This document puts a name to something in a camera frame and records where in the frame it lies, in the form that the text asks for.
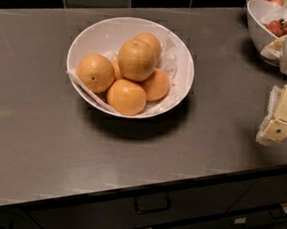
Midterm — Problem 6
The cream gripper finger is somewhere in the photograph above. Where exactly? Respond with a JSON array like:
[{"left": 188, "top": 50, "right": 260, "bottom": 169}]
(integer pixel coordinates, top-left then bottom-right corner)
[
  {"left": 260, "top": 35, "right": 287, "bottom": 61},
  {"left": 256, "top": 85, "right": 287, "bottom": 146}
]

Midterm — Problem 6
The white bowl with strawberries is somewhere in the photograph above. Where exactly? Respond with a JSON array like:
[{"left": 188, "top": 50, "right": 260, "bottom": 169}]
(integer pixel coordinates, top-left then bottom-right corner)
[{"left": 246, "top": 0, "right": 287, "bottom": 67}]

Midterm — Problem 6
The small hidden middle orange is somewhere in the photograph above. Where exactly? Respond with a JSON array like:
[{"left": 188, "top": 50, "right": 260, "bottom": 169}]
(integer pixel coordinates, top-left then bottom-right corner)
[{"left": 112, "top": 59, "right": 124, "bottom": 80}]

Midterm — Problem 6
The large white bowl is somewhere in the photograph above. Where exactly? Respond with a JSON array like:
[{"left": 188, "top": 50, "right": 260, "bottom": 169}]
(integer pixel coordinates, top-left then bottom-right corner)
[{"left": 61, "top": 11, "right": 200, "bottom": 125}]

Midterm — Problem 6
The dark right drawer front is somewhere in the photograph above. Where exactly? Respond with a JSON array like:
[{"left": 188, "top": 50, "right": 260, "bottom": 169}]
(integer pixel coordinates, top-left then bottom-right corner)
[{"left": 230, "top": 174, "right": 287, "bottom": 212}]

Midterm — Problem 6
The dark upper drawer front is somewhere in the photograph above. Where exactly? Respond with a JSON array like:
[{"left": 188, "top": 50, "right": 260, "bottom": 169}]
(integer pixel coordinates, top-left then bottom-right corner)
[{"left": 30, "top": 180, "right": 253, "bottom": 229}]

